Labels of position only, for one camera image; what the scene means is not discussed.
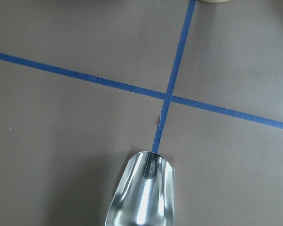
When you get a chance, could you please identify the metal ice scoop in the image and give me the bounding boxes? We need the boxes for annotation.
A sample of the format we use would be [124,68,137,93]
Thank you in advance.
[105,151,175,226]

